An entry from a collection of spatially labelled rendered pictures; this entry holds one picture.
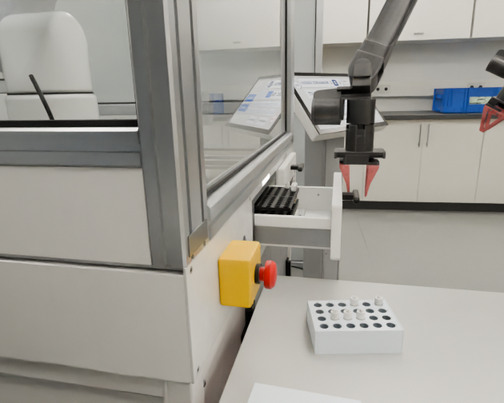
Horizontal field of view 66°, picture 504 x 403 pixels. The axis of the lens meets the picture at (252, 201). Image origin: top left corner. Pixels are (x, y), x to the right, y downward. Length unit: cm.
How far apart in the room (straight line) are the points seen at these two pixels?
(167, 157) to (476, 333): 53
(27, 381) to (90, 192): 30
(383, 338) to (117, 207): 40
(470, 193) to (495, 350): 342
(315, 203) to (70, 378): 64
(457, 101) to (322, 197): 315
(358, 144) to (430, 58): 373
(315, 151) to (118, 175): 142
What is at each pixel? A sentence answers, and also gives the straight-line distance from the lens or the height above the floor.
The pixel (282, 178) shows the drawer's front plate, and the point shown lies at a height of 90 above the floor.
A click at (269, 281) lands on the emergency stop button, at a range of 53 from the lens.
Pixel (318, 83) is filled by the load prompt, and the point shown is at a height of 115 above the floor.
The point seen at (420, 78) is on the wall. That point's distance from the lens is 450.
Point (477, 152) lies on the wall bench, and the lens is 399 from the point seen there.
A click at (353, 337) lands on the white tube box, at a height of 79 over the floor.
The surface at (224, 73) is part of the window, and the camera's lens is 60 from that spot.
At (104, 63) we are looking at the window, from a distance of 43.
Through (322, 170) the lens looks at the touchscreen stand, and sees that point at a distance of 177.
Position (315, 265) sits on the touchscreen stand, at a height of 31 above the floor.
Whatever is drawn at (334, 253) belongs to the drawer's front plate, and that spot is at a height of 84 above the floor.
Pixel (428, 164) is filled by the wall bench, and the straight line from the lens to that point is 389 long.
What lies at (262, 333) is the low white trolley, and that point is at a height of 76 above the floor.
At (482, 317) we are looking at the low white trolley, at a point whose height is 76.
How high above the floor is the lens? 112
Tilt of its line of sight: 16 degrees down
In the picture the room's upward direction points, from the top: 1 degrees counter-clockwise
